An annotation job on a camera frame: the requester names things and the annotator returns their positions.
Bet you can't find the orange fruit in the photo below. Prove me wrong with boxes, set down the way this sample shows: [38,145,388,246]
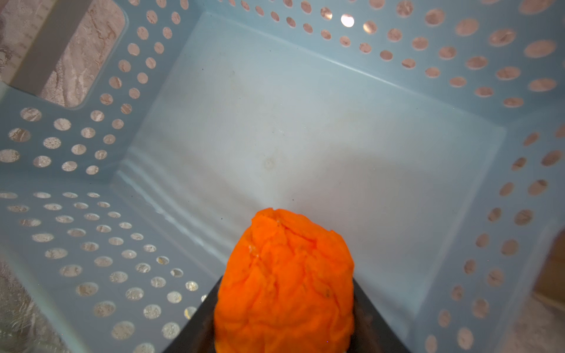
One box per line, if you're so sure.
[214,208,355,352]

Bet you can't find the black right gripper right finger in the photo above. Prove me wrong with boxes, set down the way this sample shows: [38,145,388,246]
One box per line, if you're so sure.
[350,279,411,353]

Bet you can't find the light blue plastic basket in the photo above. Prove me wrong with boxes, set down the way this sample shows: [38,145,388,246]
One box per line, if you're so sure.
[1,1,564,352]

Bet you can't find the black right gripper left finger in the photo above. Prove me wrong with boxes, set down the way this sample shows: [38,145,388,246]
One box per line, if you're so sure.
[163,277,223,353]

